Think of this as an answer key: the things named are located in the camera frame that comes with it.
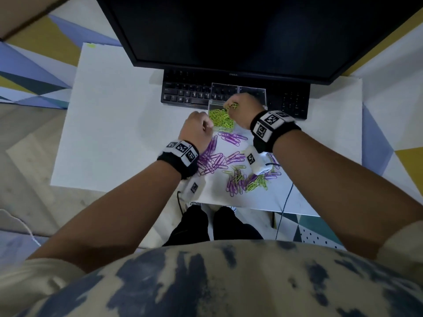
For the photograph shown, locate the person's left hand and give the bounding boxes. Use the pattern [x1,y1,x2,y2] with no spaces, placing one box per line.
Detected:
[178,111,215,154]

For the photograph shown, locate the black right camera cable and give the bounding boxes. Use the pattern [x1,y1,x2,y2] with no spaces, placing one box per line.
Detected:
[266,163,295,240]

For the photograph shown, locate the pile of mixed paper clips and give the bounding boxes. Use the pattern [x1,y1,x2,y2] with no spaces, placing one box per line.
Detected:
[217,131,270,198]

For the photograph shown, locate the black wristband with markers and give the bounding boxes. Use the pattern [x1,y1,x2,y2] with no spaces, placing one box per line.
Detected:
[250,110,302,154]
[157,140,200,181]

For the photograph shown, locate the person's tie-dye shirt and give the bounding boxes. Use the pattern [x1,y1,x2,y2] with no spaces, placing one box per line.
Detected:
[0,221,423,317]

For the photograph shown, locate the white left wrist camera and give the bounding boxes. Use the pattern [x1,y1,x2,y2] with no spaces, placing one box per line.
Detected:
[181,177,207,202]

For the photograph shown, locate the white cable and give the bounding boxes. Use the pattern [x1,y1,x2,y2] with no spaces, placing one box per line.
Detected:
[0,209,42,247]

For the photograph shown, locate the heap of green paper clips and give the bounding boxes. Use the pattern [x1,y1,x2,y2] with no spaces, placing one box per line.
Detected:
[209,108,236,131]

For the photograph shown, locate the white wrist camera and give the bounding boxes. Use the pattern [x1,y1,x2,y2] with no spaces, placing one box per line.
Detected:
[243,145,275,176]
[181,177,207,202]

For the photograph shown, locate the person's left forearm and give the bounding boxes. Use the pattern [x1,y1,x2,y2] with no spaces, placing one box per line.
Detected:
[28,160,182,274]

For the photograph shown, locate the black computer monitor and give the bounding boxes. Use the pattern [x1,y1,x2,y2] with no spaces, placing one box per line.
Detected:
[95,0,423,85]

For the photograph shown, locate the person's black trousers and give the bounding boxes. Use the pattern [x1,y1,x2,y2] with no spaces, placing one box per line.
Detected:
[162,205,264,247]

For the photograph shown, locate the black keyboard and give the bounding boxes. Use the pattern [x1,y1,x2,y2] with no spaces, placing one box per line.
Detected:
[161,69,311,120]

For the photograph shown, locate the person's right hand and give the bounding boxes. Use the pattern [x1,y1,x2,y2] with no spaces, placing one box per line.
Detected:
[223,92,267,131]

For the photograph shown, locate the black right wristband with markers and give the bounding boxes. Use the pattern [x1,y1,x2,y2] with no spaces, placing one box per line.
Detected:
[250,110,302,154]

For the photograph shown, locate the black left wristband with markers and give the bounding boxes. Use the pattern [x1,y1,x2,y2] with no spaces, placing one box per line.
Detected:
[157,140,200,181]

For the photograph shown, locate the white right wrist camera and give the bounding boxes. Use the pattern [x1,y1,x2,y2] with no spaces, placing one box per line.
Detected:
[243,145,275,176]

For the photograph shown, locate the person's right forearm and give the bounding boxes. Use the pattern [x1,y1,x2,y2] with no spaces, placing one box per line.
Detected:
[273,130,423,260]

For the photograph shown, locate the brown wooden board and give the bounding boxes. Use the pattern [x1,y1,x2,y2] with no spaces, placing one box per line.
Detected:
[0,0,75,40]

